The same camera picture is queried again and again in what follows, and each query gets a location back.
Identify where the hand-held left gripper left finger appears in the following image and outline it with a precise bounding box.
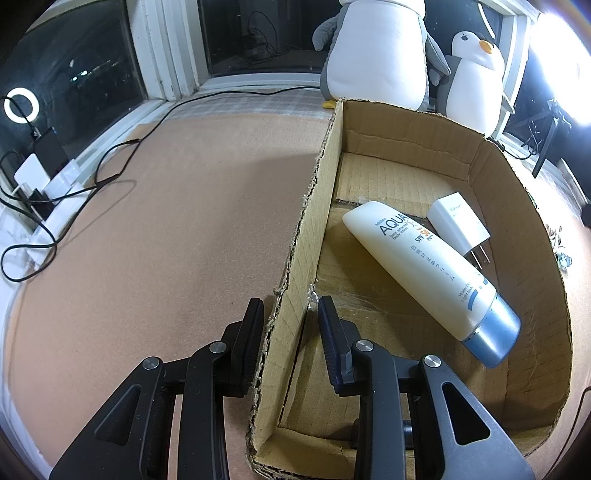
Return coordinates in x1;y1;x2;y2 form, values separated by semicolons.
48;298;266;480

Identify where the long black cable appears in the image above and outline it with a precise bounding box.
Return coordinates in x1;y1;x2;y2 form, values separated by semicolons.
0;87;324;283

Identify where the brown mat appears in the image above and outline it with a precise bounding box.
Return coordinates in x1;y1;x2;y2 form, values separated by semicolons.
0;111;591;480

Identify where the cardboard box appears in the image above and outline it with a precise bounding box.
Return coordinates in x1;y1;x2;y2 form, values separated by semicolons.
245;98;573;476

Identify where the small clear bottle with keyring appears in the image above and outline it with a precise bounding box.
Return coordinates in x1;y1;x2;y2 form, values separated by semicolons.
545;224;574;269

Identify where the small penguin plush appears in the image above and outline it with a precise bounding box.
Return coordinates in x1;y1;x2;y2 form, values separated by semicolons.
436;31;515;138

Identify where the white power bank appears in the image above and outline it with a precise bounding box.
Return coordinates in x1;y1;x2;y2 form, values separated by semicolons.
14;154;51;197

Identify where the black tripod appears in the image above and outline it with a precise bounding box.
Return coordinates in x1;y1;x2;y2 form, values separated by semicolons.
531;99;578;178

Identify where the white window frame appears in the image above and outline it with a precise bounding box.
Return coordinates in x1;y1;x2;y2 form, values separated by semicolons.
124;0;541;139

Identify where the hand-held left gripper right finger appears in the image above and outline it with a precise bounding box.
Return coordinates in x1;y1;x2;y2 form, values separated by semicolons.
318;295;536;480

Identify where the large penguin plush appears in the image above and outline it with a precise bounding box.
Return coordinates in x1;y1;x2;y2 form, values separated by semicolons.
313;0;451;112

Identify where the black phone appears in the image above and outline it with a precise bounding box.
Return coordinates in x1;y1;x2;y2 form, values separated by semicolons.
32;128;69;178

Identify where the white wall charger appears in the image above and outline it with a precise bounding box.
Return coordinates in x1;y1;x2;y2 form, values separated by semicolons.
427;192;491;271

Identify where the white sunscreen tube blue cap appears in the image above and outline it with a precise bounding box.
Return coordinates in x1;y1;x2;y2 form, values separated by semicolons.
342;202;522;368

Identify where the black ring light cable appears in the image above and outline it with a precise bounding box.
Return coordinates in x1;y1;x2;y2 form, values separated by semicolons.
521;115;552;160

